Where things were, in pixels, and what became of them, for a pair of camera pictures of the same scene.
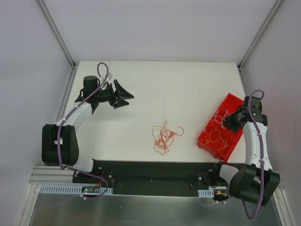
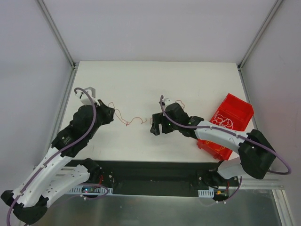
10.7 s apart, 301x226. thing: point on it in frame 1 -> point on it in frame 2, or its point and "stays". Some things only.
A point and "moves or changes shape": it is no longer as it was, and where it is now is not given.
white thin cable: x=218 y=119 moves or changes shape
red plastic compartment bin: x=216 y=139 stays
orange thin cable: x=164 y=138 -> x=122 y=118
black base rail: x=153 y=178 stays
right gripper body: x=231 y=122 -> x=159 y=121
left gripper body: x=115 y=95 -> x=105 y=112
